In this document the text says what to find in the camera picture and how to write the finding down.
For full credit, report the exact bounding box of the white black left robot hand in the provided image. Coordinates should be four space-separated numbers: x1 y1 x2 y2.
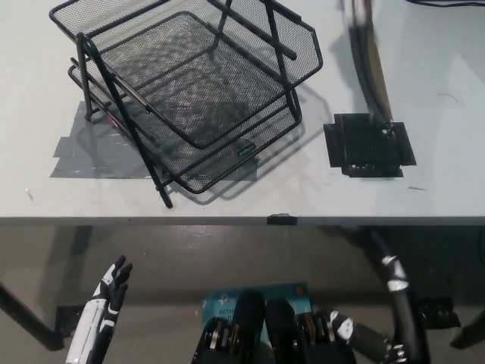
64 255 134 364

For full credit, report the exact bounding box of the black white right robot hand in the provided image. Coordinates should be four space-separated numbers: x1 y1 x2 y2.
327 309 412 364

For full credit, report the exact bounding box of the black slanted desk leg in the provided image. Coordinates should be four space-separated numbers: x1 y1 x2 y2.
0 279 66 352

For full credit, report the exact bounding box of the black mesh two-tier file tray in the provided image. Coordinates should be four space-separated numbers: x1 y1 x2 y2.
48 0 325 209

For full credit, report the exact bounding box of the black floor tape patch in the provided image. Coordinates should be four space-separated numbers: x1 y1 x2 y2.
415 298 462 331
55 304 83 337

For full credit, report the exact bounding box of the teal printed router box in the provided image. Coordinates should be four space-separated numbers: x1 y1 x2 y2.
200 281 314 340

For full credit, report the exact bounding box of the small black tape strip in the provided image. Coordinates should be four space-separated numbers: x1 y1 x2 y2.
267 213 298 227

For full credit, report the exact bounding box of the black cable with white tape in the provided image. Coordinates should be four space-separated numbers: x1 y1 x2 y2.
369 230 421 364

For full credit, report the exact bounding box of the grey duct tape patch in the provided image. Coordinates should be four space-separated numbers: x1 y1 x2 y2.
48 100 259 180

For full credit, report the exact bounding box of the black mount plate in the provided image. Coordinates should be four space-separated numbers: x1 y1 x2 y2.
323 112 418 179

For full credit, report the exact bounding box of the black cable bundle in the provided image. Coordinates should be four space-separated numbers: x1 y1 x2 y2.
342 0 384 123

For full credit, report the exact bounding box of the tan flat strap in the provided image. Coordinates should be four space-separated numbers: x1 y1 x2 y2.
359 0 396 124

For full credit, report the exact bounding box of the thin black cable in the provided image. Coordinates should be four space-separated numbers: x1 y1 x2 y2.
407 0 485 9

